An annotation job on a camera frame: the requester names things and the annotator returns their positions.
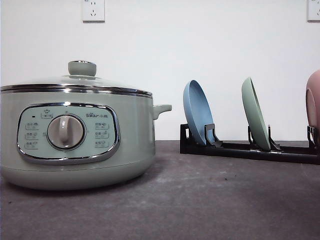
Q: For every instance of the glass steamer lid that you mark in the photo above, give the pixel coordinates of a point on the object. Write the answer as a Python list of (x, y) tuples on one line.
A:
[(82, 77)]

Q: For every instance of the blue plate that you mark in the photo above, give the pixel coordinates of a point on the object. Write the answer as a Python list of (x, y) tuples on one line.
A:
[(198, 109)]

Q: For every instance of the green electric steamer pot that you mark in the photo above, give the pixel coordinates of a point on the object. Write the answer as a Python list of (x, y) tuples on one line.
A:
[(70, 141)]

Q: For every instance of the white wall socket left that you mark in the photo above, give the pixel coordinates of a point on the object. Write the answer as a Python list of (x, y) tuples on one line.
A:
[(93, 11)]

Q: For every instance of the white wall socket right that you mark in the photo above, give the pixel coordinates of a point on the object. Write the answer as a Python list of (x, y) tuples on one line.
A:
[(313, 11)]

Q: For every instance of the pink plate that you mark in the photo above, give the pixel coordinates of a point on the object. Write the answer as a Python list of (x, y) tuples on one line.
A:
[(312, 100)]

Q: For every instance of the black plate rack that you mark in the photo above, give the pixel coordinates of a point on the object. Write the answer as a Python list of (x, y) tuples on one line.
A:
[(309, 154)]

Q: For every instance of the green plate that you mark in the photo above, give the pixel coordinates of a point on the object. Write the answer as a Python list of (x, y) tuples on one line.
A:
[(254, 115)]

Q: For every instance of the white wall socket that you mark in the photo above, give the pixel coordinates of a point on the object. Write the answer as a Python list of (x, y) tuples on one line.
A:
[(313, 11), (93, 11)]

